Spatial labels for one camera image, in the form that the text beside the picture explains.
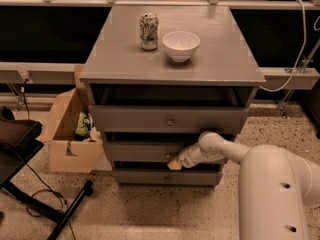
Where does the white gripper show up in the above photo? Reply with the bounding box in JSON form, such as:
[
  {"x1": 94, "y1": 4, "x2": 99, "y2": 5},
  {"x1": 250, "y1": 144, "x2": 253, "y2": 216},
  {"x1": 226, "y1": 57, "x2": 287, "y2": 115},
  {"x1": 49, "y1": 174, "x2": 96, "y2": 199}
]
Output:
[{"x1": 167, "y1": 143, "x2": 224, "y2": 170}]

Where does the grey drawer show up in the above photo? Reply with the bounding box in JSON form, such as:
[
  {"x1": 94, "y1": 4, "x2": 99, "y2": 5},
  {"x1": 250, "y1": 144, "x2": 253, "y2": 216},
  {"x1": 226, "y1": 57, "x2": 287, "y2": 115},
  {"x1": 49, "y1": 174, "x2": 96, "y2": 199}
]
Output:
[
  {"x1": 89, "y1": 105, "x2": 249, "y2": 134},
  {"x1": 104, "y1": 132, "x2": 199, "y2": 162},
  {"x1": 112, "y1": 161, "x2": 222, "y2": 186}
]

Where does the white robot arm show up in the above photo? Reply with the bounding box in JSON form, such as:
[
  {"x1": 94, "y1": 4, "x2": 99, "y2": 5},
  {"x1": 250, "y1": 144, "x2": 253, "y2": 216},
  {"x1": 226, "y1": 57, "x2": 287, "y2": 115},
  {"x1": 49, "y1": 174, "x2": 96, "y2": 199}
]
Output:
[{"x1": 168, "y1": 131, "x2": 320, "y2": 240}]

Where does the grey bottom drawer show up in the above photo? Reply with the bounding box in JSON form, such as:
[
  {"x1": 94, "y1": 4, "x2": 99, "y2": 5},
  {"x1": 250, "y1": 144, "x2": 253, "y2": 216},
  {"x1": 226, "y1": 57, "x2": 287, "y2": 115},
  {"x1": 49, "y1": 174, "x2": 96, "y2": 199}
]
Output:
[{"x1": 112, "y1": 161, "x2": 222, "y2": 186}]

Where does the grey top drawer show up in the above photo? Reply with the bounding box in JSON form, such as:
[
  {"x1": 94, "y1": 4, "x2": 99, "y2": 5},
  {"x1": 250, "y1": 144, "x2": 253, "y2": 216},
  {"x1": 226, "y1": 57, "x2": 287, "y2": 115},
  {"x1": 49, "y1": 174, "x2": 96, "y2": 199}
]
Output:
[{"x1": 89, "y1": 105, "x2": 249, "y2": 134}]

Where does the grey wooden drawer cabinet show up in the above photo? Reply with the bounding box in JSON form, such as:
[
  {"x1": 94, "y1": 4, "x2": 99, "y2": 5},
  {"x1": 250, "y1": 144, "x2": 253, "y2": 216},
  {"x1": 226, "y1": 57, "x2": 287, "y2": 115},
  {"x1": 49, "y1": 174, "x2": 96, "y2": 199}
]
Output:
[{"x1": 79, "y1": 4, "x2": 267, "y2": 188}]

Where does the green snack bag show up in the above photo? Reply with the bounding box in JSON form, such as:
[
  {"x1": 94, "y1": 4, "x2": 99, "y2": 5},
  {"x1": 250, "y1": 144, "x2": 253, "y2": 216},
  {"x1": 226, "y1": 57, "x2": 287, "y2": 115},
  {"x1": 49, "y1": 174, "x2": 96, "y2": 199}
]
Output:
[{"x1": 75, "y1": 112, "x2": 93, "y2": 139}]

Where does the cardboard box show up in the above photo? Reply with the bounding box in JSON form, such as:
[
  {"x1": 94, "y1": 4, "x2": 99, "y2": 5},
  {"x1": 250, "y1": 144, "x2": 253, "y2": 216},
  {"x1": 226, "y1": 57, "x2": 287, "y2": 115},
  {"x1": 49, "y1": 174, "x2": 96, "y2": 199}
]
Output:
[{"x1": 36, "y1": 63, "x2": 106, "y2": 175}]

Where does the white ceramic bowl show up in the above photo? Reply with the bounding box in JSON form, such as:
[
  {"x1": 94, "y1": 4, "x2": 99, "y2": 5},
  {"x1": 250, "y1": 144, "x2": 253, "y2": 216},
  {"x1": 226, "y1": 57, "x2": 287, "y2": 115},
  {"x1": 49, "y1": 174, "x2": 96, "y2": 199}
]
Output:
[{"x1": 162, "y1": 31, "x2": 200, "y2": 62}]

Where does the green soda can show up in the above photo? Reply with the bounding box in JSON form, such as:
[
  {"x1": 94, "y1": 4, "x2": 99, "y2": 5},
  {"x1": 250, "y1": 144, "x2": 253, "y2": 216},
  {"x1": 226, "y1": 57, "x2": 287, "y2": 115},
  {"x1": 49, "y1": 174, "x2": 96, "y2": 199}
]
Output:
[{"x1": 140, "y1": 13, "x2": 159, "y2": 51}]

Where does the grey metal railing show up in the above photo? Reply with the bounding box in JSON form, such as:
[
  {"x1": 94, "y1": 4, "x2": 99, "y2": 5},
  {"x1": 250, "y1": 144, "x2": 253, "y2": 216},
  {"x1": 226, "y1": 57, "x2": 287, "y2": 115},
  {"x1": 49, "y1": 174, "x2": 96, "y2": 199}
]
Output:
[{"x1": 0, "y1": 0, "x2": 320, "y2": 118}]

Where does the black floor cable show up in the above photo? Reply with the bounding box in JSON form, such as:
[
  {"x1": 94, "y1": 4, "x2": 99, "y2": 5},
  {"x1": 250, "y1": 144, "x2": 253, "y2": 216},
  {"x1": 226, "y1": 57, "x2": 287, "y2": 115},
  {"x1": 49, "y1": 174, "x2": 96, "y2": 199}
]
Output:
[{"x1": 19, "y1": 157, "x2": 78, "y2": 240}]

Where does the white cable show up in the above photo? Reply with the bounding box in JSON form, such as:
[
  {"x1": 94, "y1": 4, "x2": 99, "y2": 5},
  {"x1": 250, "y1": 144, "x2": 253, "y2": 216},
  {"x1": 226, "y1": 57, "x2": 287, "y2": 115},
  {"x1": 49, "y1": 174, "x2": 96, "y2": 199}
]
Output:
[{"x1": 259, "y1": 0, "x2": 308, "y2": 93}]

